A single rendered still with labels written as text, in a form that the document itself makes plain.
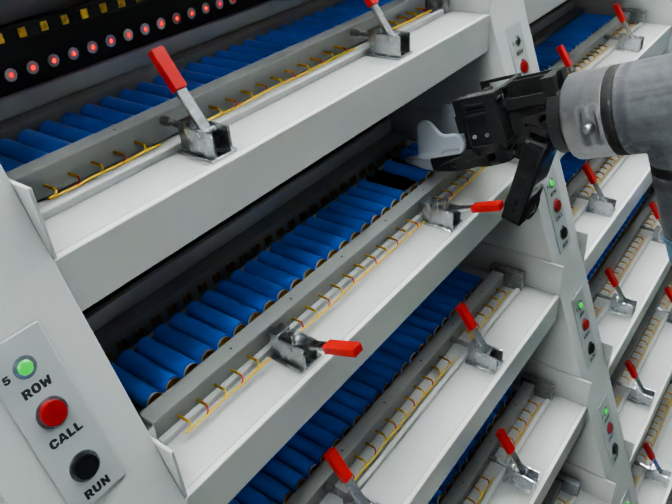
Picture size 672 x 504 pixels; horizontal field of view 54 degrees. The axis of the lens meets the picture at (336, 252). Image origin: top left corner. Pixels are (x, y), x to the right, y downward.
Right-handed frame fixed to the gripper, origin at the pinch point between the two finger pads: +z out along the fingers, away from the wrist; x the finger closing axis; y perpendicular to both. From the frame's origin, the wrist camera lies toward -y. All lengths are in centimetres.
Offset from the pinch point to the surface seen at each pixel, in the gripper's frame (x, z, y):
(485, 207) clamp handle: 8.5, -12.2, -3.7
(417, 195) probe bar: 7.5, -3.1, -2.0
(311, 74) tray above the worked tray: 18.0, -3.9, 15.9
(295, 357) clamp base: 35.6, -7.1, -4.7
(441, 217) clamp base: 9.0, -6.6, -4.4
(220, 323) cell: 36.3, 0.6, -1.3
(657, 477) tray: -35, -4, -84
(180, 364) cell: 42.3, -0.5, -1.5
